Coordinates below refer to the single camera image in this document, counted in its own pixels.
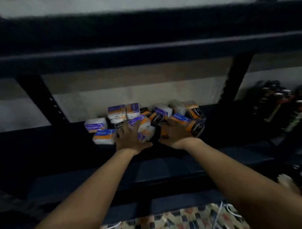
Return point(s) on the row of green drink cans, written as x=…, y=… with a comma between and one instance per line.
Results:
x=276, y=99

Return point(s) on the blue label dental floss box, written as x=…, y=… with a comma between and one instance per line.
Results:
x=145, y=125

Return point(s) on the person's right forearm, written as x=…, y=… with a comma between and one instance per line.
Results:
x=236, y=179

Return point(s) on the dark metal shelf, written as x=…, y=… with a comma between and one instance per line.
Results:
x=151, y=174

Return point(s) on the white plastic bag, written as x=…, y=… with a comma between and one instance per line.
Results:
x=286, y=181

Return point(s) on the black label dental floss box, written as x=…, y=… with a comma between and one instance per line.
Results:
x=197, y=128

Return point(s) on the pile of dental floss boxes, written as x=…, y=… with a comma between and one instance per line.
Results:
x=116, y=112

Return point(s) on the person's left hand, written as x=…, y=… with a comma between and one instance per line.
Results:
x=128, y=140

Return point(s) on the person's right hand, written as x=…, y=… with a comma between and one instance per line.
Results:
x=177, y=135

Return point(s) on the person's left forearm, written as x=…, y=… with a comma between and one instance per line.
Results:
x=94, y=195

